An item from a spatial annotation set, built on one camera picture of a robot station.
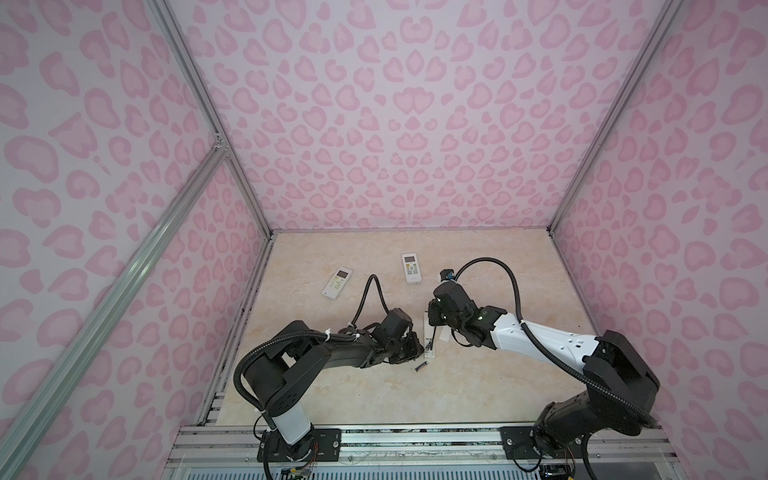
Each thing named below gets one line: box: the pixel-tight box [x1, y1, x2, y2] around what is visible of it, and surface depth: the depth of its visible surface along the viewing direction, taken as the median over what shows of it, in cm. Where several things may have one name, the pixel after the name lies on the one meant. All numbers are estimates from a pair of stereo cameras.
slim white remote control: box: [424, 324, 435, 358], surface depth 90 cm
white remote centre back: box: [402, 252, 422, 284], surface depth 109 cm
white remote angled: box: [322, 266, 353, 300], surface depth 105 cm
